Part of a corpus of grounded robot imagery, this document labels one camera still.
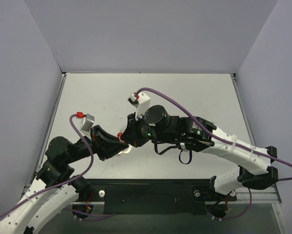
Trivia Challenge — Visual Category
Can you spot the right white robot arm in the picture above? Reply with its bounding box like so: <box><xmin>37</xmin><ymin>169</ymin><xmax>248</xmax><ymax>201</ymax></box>
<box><xmin>120</xmin><ymin>105</ymin><xmax>278</xmax><ymax>199</ymax></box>

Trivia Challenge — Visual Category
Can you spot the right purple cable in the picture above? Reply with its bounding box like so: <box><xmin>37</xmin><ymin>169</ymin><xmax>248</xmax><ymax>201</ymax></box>
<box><xmin>136</xmin><ymin>87</ymin><xmax>292</xmax><ymax>221</ymax></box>

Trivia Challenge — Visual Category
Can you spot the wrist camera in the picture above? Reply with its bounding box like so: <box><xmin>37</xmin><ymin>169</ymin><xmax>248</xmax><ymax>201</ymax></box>
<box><xmin>128</xmin><ymin>92</ymin><xmax>151</xmax><ymax>120</ymax></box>
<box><xmin>79</xmin><ymin>114</ymin><xmax>95</xmax><ymax>134</ymax></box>

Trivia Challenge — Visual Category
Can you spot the purple cable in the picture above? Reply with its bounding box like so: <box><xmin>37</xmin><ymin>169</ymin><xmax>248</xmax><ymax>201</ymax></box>
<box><xmin>136</xmin><ymin>87</ymin><xmax>292</xmax><ymax>221</ymax></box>
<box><xmin>0</xmin><ymin>112</ymin><xmax>95</xmax><ymax>222</ymax></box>

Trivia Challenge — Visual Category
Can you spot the red key tag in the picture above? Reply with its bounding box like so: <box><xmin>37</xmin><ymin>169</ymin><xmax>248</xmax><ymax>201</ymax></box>
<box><xmin>117</xmin><ymin>132</ymin><xmax>123</xmax><ymax>142</ymax></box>

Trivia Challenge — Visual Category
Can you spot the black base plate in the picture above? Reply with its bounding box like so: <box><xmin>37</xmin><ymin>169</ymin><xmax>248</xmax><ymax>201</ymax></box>
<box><xmin>72</xmin><ymin>179</ymin><xmax>236</xmax><ymax>215</ymax></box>

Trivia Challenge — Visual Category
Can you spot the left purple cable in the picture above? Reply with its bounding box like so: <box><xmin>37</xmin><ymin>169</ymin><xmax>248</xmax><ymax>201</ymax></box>
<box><xmin>0</xmin><ymin>112</ymin><xmax>95</xmax><ymax>222</ymax></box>

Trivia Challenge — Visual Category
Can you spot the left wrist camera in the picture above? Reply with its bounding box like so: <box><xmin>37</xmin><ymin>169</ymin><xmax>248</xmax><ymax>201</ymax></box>
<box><xmin>79</xmin><ymin>114</ymin><xmax>95</xmax><ymax>134</ymax></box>

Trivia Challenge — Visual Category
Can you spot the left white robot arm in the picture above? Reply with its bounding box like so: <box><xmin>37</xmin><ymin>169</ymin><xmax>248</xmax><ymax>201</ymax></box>
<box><xmin>0</xmin><ymin>126</ymin><xmax>132</xmax><ymax>234</ymax></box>

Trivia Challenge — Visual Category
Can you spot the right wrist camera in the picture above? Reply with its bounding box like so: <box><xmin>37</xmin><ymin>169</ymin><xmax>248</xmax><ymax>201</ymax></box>
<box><xmin>128</xmin><ymin>92</ymin><xmax>151</xmax><ymax>120</ymax></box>

